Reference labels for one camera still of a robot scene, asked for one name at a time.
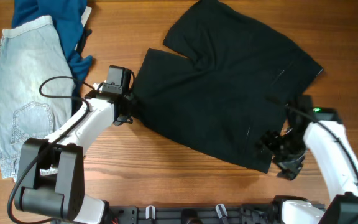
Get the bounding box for black shorts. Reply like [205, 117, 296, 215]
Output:
[132, 1, 322, 173]

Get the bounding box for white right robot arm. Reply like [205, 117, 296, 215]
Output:
[260, 95, 358, 223]

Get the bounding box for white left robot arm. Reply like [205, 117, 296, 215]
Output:
[7, 88, 133, 223]

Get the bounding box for light blue denim shorts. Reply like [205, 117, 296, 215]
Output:
[0, 16, 75, 179]

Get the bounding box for blue garment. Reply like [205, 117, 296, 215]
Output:
[0, 0, 93, 149]

